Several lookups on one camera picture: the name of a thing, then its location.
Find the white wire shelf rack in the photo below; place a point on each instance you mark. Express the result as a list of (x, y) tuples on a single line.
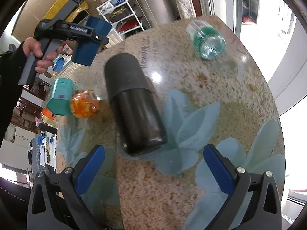
[(124, 16)]

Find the orange candy jar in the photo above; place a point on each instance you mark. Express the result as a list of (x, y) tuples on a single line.
[(84, 104)]

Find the teal hexagonal tin box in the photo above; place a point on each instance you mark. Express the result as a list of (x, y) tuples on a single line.
[(61, 94)]

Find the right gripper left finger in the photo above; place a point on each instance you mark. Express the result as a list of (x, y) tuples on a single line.
[(44, 211)]

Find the person's left hand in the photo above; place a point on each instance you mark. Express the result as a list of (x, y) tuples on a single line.
[(31, 45)]

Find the clear green glass jar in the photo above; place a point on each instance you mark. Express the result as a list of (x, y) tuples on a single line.
[(207, 41)]

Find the black cylindrical speaker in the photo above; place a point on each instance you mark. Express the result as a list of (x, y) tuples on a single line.
[(136, 114)]

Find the dark blue plastic cup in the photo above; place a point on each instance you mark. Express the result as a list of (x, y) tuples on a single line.
[(86, 49)]

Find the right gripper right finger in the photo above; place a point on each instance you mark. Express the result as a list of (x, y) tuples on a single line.
[(264, 209)]

